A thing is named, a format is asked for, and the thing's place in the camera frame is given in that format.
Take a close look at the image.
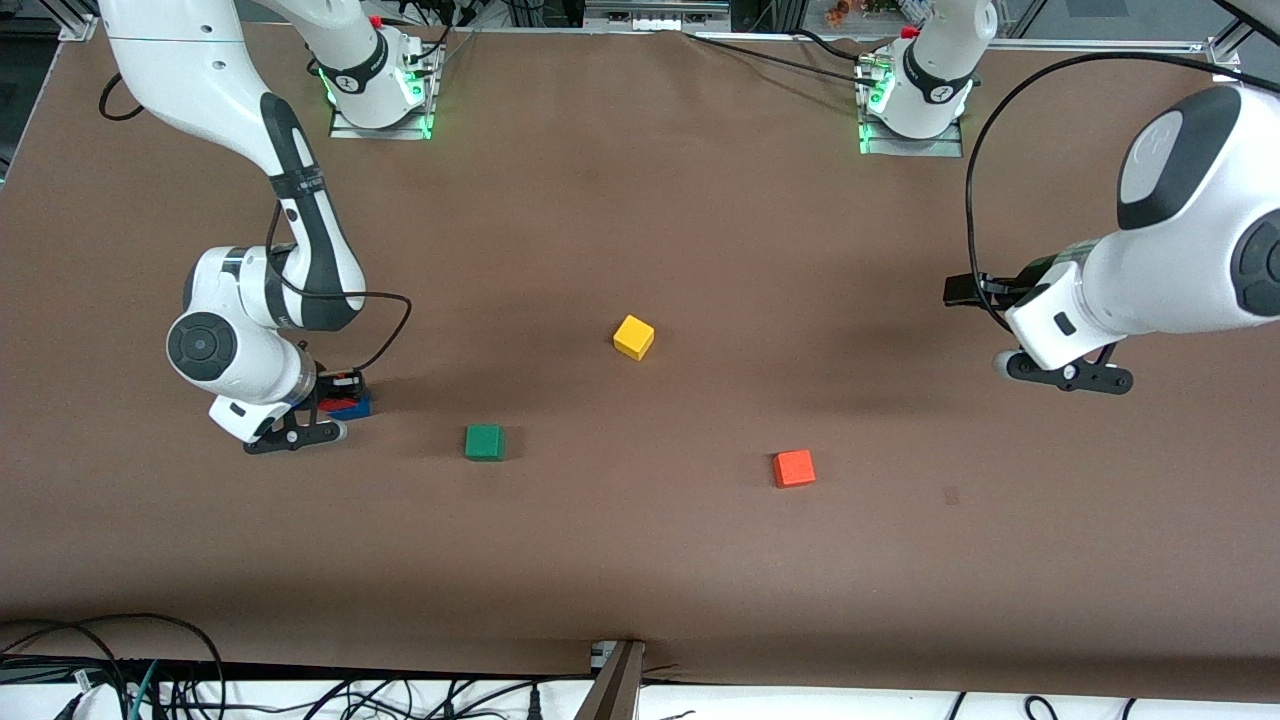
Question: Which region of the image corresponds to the yellow wooden block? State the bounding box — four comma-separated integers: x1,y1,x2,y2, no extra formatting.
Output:
612,314,656,362

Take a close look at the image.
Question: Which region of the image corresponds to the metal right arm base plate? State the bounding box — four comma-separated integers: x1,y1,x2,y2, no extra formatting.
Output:
328,38,441,141

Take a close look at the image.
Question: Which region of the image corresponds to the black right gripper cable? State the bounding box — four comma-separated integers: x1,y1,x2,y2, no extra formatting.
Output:
98,72,146,123

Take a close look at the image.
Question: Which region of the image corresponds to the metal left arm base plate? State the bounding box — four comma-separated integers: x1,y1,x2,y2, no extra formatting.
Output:
857,60,966,159

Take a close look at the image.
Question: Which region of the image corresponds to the black base supply cable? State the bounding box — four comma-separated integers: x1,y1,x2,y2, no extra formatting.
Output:
685,30,881,86

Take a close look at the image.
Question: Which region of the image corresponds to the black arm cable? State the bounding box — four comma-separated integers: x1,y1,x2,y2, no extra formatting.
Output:
265,195,413,373
963,50,1246,336

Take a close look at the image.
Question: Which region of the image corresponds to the green network cable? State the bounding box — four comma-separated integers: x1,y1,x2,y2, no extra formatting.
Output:
128,660,159,720

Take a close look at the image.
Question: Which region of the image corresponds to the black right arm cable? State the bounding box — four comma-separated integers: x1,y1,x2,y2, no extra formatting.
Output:
265,195,413,373

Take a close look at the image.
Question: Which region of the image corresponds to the orange wooden block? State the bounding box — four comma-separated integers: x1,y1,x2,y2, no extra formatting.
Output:
772,449,817,490

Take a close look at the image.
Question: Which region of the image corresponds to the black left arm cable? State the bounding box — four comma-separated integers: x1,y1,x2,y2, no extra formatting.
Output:
963,50,1246,336

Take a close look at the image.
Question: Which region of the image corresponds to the black looping desk cable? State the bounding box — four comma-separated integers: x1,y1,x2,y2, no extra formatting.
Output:
0,612,229,720

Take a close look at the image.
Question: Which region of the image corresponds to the aluminium camera post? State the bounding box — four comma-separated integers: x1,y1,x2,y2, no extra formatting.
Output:
575,640,646,720

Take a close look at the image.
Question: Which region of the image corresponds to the white desk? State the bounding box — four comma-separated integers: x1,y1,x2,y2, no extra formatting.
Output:
0,655,1280,720

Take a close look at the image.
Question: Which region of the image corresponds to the white power strip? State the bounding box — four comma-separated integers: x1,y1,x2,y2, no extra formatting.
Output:
585,0,733,33

